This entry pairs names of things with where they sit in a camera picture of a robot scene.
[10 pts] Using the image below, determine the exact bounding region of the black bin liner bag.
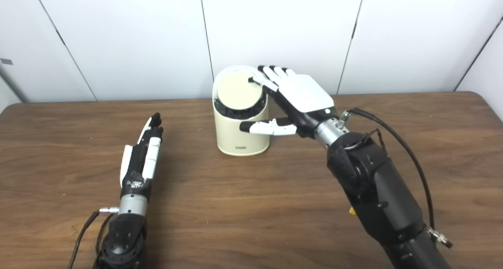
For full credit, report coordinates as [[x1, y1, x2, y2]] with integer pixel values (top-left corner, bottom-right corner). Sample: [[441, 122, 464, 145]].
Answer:
[[214, 96, 268, 120]]

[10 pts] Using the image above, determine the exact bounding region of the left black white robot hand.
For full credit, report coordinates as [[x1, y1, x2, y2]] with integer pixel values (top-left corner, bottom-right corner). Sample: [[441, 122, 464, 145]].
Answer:
[[119, 112, 164, 201]]

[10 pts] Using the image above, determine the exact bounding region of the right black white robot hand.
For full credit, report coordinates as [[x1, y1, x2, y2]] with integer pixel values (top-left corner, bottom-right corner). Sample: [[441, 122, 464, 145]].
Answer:
[[239, 65, 339, 139]]

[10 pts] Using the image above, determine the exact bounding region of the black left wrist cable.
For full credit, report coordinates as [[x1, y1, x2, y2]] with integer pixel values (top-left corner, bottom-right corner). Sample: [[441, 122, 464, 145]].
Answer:
[[68, 207, 119, 269]]

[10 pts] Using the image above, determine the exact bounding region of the cream-colored round bin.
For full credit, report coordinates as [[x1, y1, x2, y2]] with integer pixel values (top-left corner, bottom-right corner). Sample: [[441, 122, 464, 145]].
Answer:
[[213, 66, 270, 157]]

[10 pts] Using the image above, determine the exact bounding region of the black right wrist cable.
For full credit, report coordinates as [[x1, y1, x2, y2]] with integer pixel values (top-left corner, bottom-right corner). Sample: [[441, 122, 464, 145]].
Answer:
[[340, 108, 453, 249]]

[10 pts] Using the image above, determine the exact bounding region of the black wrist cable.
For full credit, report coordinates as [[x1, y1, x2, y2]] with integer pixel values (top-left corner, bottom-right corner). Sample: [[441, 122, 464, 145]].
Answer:
[[68, 207, 119, 269], [340, 108, 453, 249]]

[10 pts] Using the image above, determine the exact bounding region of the cream round bin lid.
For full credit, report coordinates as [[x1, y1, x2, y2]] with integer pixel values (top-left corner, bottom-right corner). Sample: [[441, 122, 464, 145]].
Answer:
[[217, 71, 263, 109]]

